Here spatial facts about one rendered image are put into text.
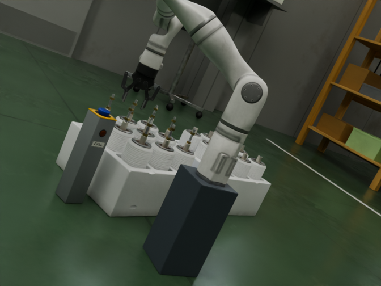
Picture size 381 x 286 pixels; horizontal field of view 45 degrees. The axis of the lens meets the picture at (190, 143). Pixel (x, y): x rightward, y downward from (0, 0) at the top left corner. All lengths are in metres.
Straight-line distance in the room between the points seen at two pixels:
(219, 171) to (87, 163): 0.45
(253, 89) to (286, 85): 4.58
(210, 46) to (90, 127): 0.47
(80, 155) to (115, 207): 0.21
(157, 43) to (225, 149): 0.49
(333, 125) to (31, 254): 4.71
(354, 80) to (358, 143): 0.78
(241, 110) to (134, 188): 0.50
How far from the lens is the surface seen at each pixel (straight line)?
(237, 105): 1.29
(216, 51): 1.31
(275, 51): 5.60
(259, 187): 2.19
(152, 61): 1.62
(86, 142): 1.51
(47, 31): 4.42
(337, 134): 5.55
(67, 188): 1.57
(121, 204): 1.59
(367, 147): 5.28
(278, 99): 5.85
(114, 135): 1.66
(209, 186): 1.31
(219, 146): 1.31
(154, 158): 1.67
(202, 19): 1.30
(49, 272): 1.22
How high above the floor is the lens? 0.66
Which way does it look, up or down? 12 degrees down
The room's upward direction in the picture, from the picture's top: 25 degrees clockwise
